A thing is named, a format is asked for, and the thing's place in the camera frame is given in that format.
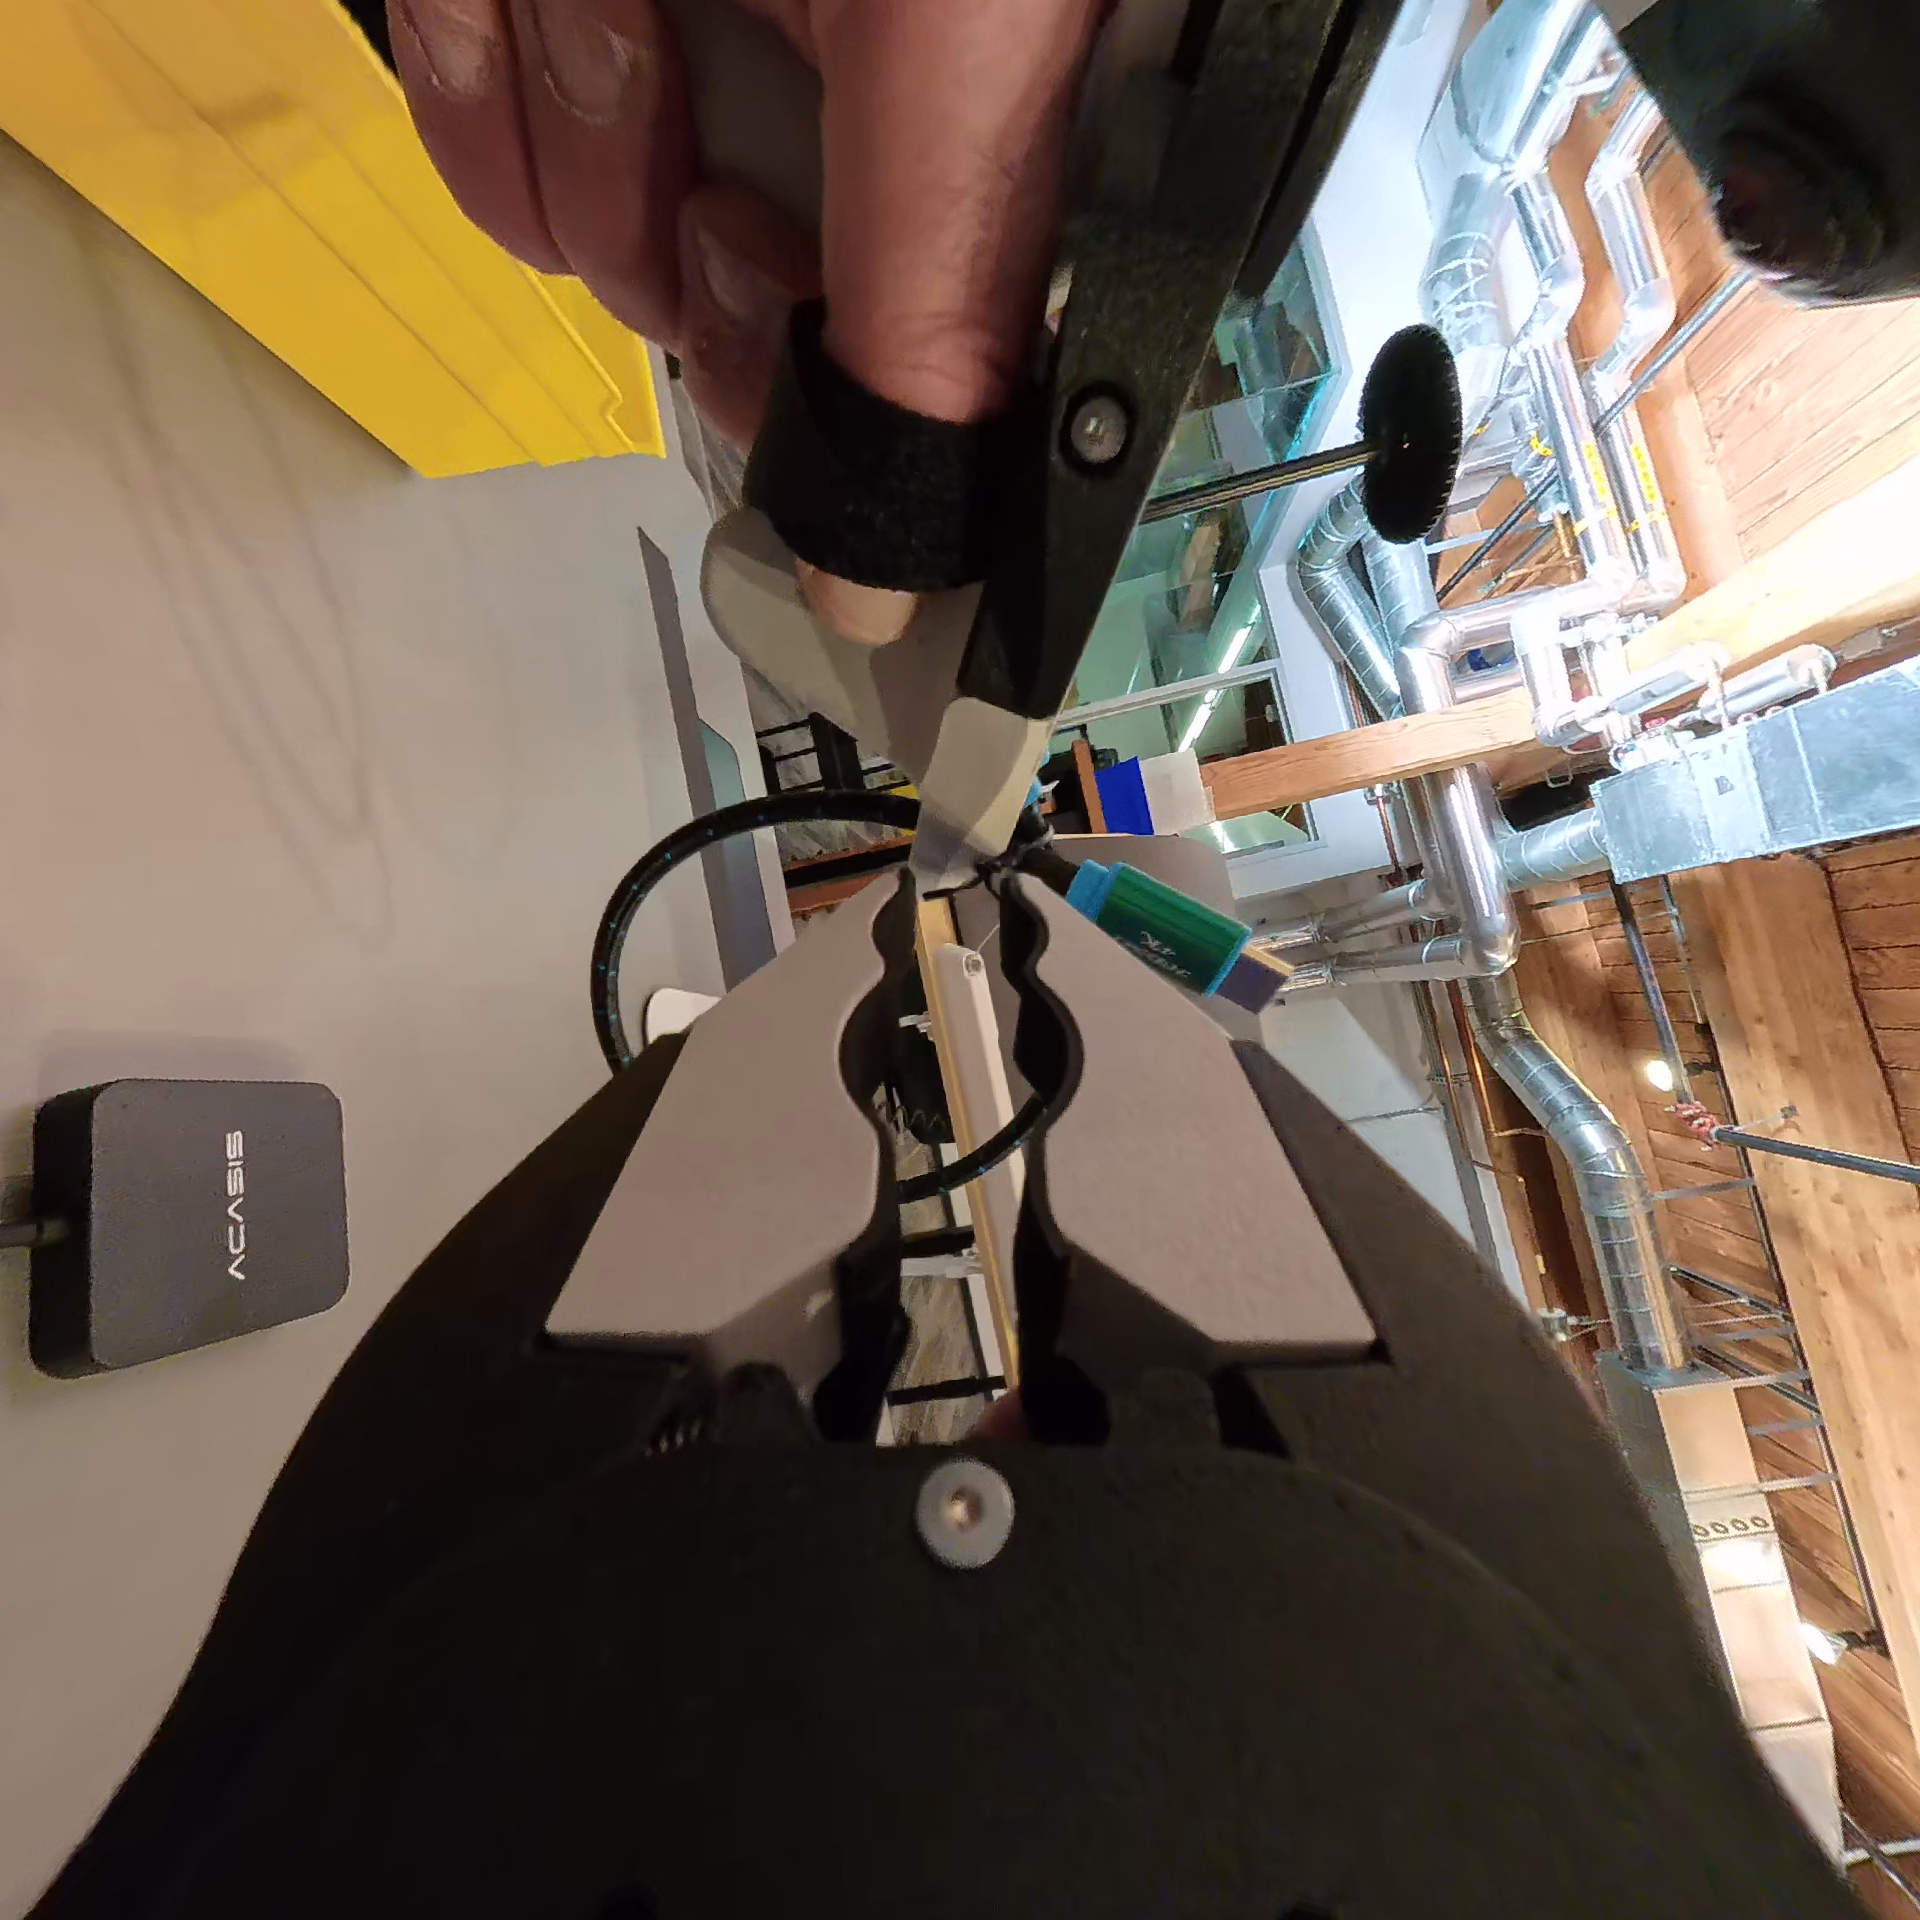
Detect silver ventilation ducts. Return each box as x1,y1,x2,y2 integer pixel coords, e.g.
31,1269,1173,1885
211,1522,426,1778
1285,0,1920,1388

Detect person's left hand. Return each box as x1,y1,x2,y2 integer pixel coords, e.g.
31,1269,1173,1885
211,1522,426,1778
384,0,1192,648

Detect dark grey rectangular device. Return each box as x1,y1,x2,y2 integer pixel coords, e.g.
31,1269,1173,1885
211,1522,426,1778
26,1078,355,1385

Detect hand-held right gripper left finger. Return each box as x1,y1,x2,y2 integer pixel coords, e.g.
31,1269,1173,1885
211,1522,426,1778
555,887,925,1360

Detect wooden board with black surface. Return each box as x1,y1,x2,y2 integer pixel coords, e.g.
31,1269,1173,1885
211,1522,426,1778
912,831,1501,1416

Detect wooden ceiling beam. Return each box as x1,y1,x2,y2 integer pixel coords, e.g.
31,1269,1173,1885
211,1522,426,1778
1195,668,1689,831

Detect yellow plastic bin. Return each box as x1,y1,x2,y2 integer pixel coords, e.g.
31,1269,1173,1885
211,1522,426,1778
0,0,671,484

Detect braided hdmi cable green plug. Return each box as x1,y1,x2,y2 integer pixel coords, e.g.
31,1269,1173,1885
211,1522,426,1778
590,784,1299,1208

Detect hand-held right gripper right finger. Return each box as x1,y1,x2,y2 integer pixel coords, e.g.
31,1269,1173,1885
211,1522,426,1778
998,887,1376,1368

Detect black metal cart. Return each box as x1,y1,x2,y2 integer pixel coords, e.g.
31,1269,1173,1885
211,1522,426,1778
747,711,907,908

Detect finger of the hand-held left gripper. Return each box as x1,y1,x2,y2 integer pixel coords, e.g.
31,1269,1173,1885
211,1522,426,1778
697,505,982,772
901,697,1057,893

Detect black pole with round base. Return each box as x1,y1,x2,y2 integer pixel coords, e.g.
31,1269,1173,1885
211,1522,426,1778
1137,322,1470,551

